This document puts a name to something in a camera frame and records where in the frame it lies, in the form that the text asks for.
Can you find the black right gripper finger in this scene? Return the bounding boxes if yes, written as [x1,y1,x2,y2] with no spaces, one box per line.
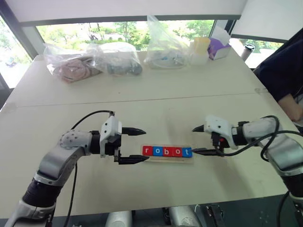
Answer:
[192,123,206,133]
[192,148,223,157]

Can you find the silver rounded robot body part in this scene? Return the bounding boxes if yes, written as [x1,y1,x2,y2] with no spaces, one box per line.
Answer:
[105,210,133,227]
[169,205,202,227]

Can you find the plastic bag with pink cloth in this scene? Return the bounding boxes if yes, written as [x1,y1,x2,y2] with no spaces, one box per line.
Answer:
[43,43,104,84]

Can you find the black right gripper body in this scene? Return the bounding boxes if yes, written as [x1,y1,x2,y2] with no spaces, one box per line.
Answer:
[211,131,226,153]

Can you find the red letter tile r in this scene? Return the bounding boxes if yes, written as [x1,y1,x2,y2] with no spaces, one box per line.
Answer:
[142,145,154,157]

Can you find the black bracket under table edge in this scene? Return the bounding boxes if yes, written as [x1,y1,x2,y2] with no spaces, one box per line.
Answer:
[205,203,224,227]

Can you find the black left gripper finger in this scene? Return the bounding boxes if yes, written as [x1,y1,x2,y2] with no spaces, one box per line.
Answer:
[121,126,147,137]
[118,154,149,166]

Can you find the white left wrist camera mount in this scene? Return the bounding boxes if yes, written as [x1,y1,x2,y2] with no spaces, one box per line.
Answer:
[99,115,123,158]

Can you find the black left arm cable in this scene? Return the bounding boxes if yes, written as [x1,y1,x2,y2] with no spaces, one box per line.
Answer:
[64,110,116,227]

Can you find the wide white roller blind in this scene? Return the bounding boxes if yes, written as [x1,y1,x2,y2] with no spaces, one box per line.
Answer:
[7,0,249,24]

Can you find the person in dark navy top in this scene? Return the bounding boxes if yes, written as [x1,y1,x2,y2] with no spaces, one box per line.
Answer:
[253,30,303,128]

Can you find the wooden letter tray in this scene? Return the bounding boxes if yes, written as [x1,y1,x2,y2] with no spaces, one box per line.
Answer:
[141,145,195,165]

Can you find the narrow white roller blind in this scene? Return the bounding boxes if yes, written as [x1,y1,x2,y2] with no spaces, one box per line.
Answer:
[231,0,303,41]

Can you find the yellow plastic cup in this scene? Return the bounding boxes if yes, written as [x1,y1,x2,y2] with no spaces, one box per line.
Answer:
[193,36,211,56]

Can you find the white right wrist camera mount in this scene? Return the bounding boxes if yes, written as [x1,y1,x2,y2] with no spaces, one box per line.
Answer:
[204,114,239,150]

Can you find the tall clear plastic bag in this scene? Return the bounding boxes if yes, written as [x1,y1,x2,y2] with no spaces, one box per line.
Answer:
[143,15,194,70]

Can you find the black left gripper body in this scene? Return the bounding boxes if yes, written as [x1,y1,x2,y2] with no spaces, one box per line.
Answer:
[103,127,123,164]

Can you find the purple tissue box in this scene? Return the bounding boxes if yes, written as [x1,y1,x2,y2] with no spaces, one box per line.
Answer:
[208,26,232,61]

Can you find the black and silver tumbler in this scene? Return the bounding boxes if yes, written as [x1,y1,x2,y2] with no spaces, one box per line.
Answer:
[241,43,256,60]

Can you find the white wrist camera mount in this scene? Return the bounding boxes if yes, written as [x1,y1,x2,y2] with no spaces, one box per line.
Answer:
[204,114,239,150]
[99,115,123,158]

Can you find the plastic bag with grey items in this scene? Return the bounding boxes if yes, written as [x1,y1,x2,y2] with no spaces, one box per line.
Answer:
[87,42,143,77]

